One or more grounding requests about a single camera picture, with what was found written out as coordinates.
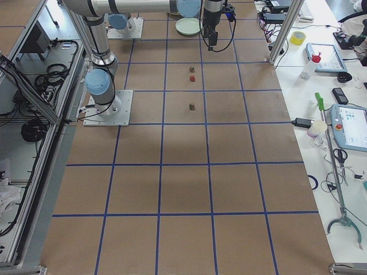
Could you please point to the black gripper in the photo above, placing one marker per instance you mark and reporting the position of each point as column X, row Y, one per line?
column 210, row 18

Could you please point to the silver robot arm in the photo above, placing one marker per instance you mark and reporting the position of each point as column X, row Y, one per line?
column 93, row 12
column 198, row 17

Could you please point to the light green plate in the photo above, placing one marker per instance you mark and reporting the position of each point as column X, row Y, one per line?
column 188, row 26

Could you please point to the black power brick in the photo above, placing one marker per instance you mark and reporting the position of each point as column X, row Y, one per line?
column 272, row 18

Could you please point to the yellow tape roll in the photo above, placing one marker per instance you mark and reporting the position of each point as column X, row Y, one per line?
column 297, row 38

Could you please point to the clear bottle red cap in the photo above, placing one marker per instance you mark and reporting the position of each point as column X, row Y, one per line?
column 310, row 68

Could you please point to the far teach pendant tablet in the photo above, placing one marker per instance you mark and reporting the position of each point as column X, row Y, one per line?
column 331, row 60

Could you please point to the teach pendant tablet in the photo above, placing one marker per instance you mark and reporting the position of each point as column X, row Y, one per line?
column 349, row 126
column 331, row 60

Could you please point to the black power adapter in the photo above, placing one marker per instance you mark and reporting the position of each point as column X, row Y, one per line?
column 302, row 123

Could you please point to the black remote control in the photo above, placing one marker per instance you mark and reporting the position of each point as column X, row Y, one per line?
column 340, row 96

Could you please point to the white paper cup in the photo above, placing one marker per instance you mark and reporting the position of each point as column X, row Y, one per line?
column 317, row 127

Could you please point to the near teach pendant tablet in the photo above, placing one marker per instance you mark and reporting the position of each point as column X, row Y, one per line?
column 349, row 126

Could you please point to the black scissors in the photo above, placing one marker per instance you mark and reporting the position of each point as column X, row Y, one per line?
column 341, row 155

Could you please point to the blue tape roll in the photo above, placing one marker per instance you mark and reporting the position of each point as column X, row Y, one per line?
column 316, row 183

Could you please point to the aluminium frame post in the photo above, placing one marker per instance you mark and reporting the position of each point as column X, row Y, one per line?
column 284, row 30

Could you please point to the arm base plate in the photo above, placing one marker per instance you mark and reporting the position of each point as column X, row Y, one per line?
column 134, row 28
column 117, row 114

